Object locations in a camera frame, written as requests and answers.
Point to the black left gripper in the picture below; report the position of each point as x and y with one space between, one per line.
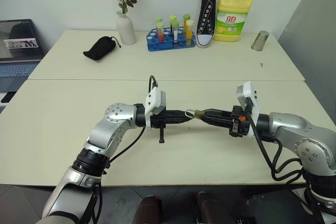
164 119

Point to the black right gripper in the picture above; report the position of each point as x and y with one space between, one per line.
237 127

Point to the brass padlock with silver shackle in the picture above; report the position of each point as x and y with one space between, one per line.
198 114

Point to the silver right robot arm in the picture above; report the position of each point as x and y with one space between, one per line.
302 132

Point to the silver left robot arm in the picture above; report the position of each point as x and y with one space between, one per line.
115 127

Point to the blue test tube rack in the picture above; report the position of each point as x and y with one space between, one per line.
168 45

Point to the green-capped tube, white content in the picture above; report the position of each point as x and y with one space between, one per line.
175 32

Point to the green-capped tube, yellow liquid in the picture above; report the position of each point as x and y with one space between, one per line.
189 33

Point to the green-capped tube, red liquid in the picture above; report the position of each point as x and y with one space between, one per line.
160 33

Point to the stainless steel cup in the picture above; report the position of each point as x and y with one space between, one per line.
260 41

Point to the dark rounded shape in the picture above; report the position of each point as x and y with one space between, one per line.
212 208
149 211

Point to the yellow detergent pump bottle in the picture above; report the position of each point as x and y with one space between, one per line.
231 22

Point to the green-capped tube, dark content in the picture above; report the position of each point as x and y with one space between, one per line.
172 19

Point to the green-capped test tube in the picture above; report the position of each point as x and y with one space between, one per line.
157 19

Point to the green-capped tube, orange liquid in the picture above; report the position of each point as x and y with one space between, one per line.
186 17

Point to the black canvas sneaker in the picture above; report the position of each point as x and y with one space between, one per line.
207 16

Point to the white ceramic vase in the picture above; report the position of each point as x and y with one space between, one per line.
126 30

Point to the black phone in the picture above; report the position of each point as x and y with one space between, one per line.
8 97

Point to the open grey laptop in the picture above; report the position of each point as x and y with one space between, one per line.
18 51

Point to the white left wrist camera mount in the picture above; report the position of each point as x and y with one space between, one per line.
155 99

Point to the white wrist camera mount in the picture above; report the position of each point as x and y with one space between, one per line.
155 99
252 95

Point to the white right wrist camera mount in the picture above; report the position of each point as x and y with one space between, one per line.
252 95

